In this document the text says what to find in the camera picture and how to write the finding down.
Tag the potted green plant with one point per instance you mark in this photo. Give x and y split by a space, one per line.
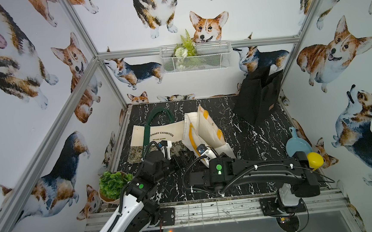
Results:
111 185

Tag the black canvas tote bag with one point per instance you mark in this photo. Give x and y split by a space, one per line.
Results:
258 95

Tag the light blue dustpan scoop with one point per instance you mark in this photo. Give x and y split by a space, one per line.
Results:
296 143

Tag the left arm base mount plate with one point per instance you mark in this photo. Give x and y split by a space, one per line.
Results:
164 217

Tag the white wire wall basket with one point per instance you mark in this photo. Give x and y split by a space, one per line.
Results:
206 56

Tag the artificial fern and white flower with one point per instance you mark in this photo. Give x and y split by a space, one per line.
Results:
185 53

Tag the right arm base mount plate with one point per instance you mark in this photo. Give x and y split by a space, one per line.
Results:
273 207

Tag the cream tote bag green handles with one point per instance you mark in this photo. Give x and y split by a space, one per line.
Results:
160 124

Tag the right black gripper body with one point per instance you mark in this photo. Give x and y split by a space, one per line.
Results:
206 170

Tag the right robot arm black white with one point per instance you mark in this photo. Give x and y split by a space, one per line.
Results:
224 172

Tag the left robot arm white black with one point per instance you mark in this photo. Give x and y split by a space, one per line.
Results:
136 211

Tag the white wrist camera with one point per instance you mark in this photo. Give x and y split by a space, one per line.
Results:
207 153
165 147

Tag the cream tote bag yellow handles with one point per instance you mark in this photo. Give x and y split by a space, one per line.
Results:
199 128

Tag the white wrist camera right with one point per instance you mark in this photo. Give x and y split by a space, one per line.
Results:
207 153

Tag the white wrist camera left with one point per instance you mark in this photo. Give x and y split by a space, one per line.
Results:
165 147

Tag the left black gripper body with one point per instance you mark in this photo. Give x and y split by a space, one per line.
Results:
179 160

